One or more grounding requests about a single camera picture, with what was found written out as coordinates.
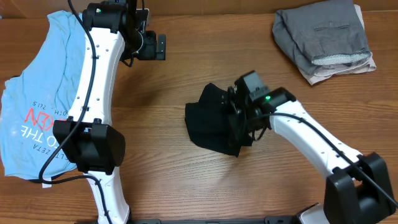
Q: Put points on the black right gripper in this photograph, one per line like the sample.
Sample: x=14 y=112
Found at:
x=237 y=129

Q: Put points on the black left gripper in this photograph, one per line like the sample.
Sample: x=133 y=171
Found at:
x=150 y=53

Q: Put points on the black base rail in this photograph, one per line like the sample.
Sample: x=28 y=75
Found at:
x=217 y=221

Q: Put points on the black t-shirt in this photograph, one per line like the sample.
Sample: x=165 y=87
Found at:
x=208 y=125

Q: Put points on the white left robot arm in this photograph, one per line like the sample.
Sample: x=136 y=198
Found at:
x=115 y=31

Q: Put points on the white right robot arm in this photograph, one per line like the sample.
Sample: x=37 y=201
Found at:
x=358 y=188

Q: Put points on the folded grey trousers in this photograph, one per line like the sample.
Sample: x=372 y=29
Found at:
x=283 y=38

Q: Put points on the light blue printed t-shirt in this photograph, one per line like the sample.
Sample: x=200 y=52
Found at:
x=42 y=94

